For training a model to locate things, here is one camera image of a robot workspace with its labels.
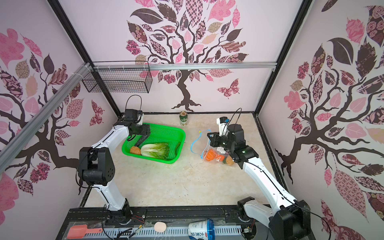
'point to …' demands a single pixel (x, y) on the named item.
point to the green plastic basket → (174, 138)
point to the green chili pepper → (176, 147)
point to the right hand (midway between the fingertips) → (209, 132)
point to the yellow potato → (229, 161)
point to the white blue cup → (203, 230)
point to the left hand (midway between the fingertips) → (143, 130)
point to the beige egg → (160, 226)
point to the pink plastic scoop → (77, 231)
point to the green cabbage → (159, 150)
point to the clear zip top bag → (201, 147)
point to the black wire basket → (120, 76)
